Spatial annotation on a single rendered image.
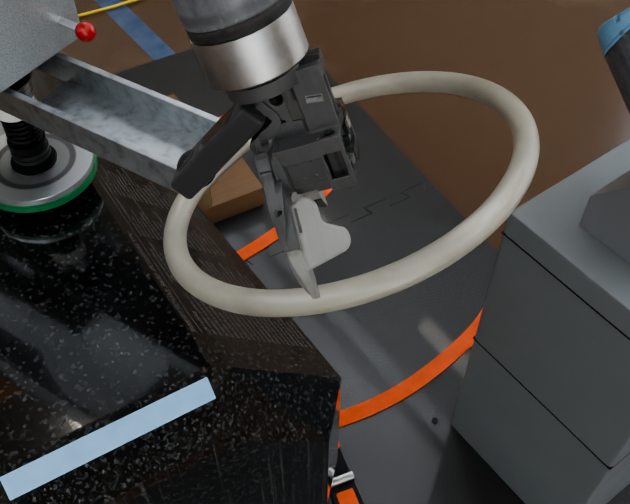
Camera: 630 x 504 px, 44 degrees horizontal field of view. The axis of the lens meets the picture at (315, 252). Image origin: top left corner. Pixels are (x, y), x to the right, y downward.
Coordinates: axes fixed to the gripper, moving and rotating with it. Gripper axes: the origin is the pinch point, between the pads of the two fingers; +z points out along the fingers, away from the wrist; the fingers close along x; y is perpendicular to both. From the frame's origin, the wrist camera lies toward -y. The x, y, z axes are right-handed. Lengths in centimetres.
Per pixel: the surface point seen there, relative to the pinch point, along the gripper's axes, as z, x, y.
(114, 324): 27, 30, -46
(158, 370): 31, 22, -38
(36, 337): 23, 27, -58
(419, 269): 5.4, 0.3, 9.3
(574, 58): 113, 244, 59
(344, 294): 5.1, -1.3, 1.5
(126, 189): 24, 68, -53
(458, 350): 119, 100, -3
